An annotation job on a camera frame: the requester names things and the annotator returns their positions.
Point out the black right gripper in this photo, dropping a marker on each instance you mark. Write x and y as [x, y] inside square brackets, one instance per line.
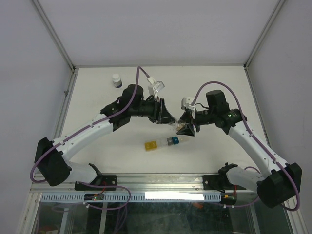
[187, 116]

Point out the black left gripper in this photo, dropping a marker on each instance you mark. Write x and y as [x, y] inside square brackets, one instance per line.
[161, 114]

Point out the clear bottle gold cap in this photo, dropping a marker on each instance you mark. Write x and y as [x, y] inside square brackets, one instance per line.
[177, 124]

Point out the weekly pill organizer strip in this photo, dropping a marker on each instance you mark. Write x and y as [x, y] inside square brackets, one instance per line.
[164, 142]

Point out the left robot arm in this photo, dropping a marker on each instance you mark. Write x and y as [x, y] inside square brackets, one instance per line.
[53, 157]

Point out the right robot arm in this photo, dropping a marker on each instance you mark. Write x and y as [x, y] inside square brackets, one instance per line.
[276, 181]

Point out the white pill bottle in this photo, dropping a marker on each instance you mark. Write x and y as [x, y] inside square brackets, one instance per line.
[117, 81]

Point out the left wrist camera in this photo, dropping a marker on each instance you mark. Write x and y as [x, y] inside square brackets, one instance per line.
[155, 87]

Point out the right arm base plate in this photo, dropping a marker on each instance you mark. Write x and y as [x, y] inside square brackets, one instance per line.
[219, 183]

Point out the aluminium mounting rail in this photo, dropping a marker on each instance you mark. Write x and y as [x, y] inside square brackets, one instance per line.
[133, 182]

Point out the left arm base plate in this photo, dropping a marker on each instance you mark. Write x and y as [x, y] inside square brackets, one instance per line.
[101, 182]

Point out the white slotted cable duct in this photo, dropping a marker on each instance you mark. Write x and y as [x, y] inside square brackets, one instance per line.
[134, 197]

